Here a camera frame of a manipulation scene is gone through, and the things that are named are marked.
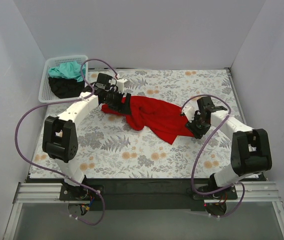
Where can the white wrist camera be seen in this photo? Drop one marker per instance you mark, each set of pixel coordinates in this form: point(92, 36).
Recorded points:
point(118, 85)
point(189, 112)

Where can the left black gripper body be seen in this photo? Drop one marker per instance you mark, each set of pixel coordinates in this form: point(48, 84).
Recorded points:
point(120, 103)

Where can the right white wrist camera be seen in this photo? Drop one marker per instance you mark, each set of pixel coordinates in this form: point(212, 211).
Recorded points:
point(189, 112)

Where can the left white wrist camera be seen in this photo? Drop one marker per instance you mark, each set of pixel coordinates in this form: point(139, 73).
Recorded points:
point(118, 85)

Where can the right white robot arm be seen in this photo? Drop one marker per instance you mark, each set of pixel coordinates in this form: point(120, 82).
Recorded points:
point(250, 149)

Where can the black t shirt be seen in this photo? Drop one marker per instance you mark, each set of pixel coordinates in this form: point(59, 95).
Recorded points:
point(65, 88)

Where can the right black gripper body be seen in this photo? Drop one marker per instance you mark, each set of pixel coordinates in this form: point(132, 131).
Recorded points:
point(197, 127)

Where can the teal t shirt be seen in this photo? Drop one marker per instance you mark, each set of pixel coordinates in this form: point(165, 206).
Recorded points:
point(68, 71)

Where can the aluminium frame rail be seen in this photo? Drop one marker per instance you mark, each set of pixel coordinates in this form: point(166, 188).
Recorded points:
point(262, 191)

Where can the white plastic laundry basket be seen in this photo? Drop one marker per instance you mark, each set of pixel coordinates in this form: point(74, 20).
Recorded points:
point(45, 94)

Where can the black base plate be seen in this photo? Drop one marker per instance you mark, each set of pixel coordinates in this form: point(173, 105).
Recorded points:
point(148, 193)

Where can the floral table cloth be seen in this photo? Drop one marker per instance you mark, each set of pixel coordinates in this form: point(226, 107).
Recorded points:
point(110, 148)

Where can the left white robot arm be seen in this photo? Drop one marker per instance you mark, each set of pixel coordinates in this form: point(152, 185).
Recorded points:
point(60, 139)

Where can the red t shirt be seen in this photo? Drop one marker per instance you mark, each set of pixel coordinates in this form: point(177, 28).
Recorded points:
point(161, 117)

